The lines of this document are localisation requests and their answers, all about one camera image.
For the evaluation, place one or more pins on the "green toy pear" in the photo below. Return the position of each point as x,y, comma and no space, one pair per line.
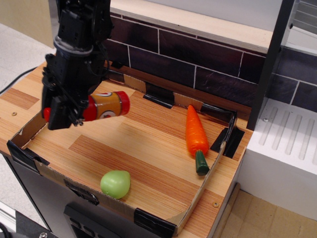
115,184

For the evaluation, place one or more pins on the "black toy oven panel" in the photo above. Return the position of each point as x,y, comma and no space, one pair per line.
98,223

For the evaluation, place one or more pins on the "light wooden shelf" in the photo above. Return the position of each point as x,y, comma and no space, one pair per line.
235,34

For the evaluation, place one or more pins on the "cardboard fence with black tape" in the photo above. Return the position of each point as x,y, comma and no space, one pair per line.
166,199

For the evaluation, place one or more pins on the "white toy sink drainboard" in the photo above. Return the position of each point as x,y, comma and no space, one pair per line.
280,162

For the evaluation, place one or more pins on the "orange toy carrot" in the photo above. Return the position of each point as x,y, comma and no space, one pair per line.
196,140

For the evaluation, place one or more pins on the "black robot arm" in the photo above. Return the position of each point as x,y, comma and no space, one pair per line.
83,23

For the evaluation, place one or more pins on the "black vertical post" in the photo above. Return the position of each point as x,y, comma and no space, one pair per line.
279,39

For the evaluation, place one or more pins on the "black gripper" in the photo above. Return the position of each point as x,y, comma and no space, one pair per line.
72,70

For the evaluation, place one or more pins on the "red hot sauce bottle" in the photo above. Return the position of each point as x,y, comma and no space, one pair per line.
96,106

